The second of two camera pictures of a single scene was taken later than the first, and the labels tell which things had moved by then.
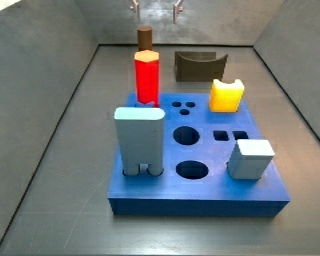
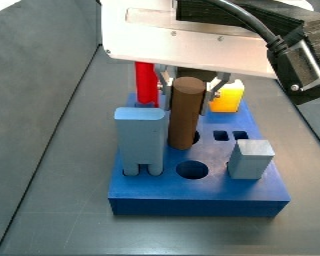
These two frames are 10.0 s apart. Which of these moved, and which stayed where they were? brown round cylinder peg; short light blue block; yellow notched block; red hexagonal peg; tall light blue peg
Moved: brown round cylinder peg
Stayed: short light blue block; yellow notched block; red hexagonal peg; tall light blue peg
